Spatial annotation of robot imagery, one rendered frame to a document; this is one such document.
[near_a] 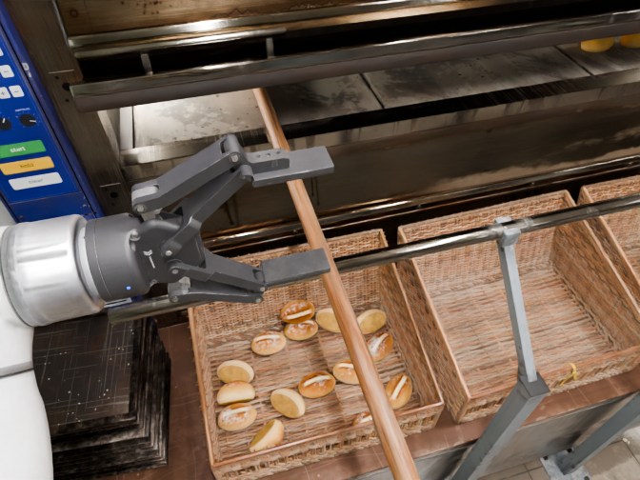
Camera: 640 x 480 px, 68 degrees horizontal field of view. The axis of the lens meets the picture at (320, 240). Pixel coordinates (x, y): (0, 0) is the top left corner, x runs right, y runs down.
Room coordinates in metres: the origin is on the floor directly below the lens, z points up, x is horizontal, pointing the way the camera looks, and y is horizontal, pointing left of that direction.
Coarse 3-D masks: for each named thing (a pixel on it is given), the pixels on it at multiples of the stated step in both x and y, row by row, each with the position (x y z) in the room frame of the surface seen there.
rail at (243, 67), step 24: (528, 24) 0.86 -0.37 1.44; (552, 24) 0.87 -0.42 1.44; (576, 24) 0.88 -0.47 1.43; (600, 24) 0.90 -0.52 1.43; (336, 48) 0.77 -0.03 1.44; (360, 48) 0.77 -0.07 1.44; (384, 48) 0.78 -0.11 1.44; (408, 48) 0.79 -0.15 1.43; (432, 48) 0.81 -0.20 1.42; (144, 72) 0.69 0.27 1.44; (168, 72) 0.69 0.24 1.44; (192, 72) 0.70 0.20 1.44; (216, 72) 0.71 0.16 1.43; (240, 72) 0.71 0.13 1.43
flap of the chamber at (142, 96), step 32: (608, 0) 1.11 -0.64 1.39; (352, 32) 0.95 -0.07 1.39; (384, 32) 0.93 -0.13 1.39; (416, 32) 0.92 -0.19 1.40; (576, 32) 0.88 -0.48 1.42; (608, 32) 0.90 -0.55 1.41; (96, 64) 0.83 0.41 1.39; (128, 64) 0.81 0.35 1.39; (160, 64) 0.80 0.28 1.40; (192, 64) 0.79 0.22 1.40; (320, 64) 0.75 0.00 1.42; (352, 64) 0.76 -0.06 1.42; (384, 64) 0.78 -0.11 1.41; (416, 64) 0.79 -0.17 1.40; (96, 96) 0.65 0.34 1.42; (128, 96) 0.66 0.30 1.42; (160, 96) 0.68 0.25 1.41; (192, 96) 0.69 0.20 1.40
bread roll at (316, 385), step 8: (312, 376) 0.58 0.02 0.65; (320, 376) 0.58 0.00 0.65; (328, 376) 0.58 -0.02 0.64; (304, 384) 0.56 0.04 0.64; (312, 384) 0.56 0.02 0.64; (320, 384) 0.56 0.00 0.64; (328, 384) 0.56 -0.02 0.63; (304, 392) 0.54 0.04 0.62; (312, 392) 0.54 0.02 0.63; (320, 392) 0.54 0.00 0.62; (328, 392) 0.55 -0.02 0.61
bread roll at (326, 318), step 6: (318, 312) 0.78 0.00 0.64; (324, 312) 0.77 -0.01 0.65; (330, 312) 0.77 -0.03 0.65; (318, 318) 0.76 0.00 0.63; (324, 318) 0.76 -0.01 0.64; (330, 318) 0.76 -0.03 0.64; (324, 324) 0.75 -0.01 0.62; (330, 324) 0.75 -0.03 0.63; (336, 324) 0.74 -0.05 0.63; (330, 330) 0.74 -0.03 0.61; (336, 330) 0.73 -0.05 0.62
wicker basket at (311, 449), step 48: (336, 240) 0.88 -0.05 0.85; (384, 240) 0.88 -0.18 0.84; (288, 288) 0.81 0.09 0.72; (384, 288) 0.83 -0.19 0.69; (192, 336) 0.60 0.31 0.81; (240, 336) 0.73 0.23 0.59; (336, 336) 0.73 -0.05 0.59; (288, 384) 0.58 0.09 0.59; (336, 384) 0.58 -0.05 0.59; (384, 384) 0.58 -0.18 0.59; (432, 384) 0.51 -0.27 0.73; (288, 432) 0.45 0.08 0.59; (336, 432) 0.40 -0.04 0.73
